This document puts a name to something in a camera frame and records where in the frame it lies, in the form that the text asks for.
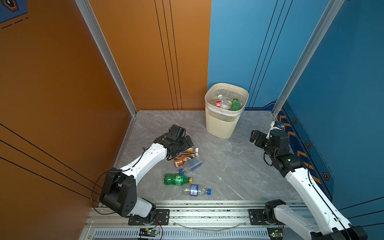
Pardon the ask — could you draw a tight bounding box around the brown Nescafe bottle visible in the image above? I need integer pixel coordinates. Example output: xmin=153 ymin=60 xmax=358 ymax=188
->
xmin=174 ymin=153 xmax=199 ymax=168

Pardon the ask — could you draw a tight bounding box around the pale blue label bottle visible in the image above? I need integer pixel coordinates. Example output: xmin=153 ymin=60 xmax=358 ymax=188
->
xmin=179 ymin=157 xmax=202 ymax=175

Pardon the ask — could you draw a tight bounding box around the large green Sprite bottle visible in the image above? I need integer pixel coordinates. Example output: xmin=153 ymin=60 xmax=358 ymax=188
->
xmin=164 ymin=174 xmax=193 ymax=186

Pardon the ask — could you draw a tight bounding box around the clear bottle blue cap front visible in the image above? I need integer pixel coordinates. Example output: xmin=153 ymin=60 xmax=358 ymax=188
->
xmin=182 ymin=184 xmax=212 ymax=197

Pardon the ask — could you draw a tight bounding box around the small green Sprite bottle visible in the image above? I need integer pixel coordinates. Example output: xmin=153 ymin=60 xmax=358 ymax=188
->
xmin=230 ymin=98 xmax=243 ymax=111

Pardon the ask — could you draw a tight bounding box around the clear bottle red label yellow cap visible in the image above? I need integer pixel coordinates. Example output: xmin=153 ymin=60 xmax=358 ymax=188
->
xmin=215 ymin=100 xmax=231 ymax=110

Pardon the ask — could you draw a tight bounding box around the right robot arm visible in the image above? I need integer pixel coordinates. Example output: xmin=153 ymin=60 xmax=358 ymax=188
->
xmin=250 ymin=126 xmax=368 ymax=240

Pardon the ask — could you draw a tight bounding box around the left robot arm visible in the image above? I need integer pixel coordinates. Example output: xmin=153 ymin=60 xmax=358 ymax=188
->
xmin=100 ymin=125 xmax=194 ymax=224

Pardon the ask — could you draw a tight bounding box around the cream ribbed waste bin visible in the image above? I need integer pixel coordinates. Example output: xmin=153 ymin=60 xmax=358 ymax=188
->
xmin=205 ymin=83 xmax=249 ymax=139

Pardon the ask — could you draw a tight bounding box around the right circuit board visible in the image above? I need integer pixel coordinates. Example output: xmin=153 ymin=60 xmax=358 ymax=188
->
xmin=267 ymin=228 xmax=284 ymax=240

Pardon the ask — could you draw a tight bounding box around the circuit board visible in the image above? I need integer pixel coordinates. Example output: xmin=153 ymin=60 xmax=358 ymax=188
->
xmin=267 ymin=228 xmax=284 ymax=240
xmin=139 ymin=228 xmax=160 ymax=239

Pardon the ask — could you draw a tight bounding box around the left circuit board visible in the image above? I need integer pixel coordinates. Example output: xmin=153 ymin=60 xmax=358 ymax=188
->
xmin=139 ymin=228 xmax=160 ymax=239

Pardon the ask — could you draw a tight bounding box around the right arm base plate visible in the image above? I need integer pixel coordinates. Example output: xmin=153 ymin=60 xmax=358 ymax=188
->
xmin=248 ymin=209 xmax=284 ymax=226

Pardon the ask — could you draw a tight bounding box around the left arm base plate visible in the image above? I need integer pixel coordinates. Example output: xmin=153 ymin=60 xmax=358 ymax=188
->
xmin=128 ymin=209 xmax=170 ymax=226

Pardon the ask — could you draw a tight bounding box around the aluminium front rail frame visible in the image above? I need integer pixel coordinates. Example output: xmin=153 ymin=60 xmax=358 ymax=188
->
xmin=80 ymin=200 xmax=316 ymax=240

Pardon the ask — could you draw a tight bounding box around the right aluminium corner post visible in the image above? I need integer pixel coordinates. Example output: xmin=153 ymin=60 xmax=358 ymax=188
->
xmin=272 ymin=0 xmax=345 ymax=118

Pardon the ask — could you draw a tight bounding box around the aluminium corner post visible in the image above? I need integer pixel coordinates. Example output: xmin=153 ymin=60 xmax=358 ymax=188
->
xmin=272 ymin=0 xmax=345 ymax=118
xmin=75 ymin=0 xmax=138 ymax=118

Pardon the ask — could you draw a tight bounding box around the left aluminium corner post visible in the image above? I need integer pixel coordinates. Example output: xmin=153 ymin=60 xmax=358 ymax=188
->
xmin=75 ymin=0 xmax=138 ymax=118

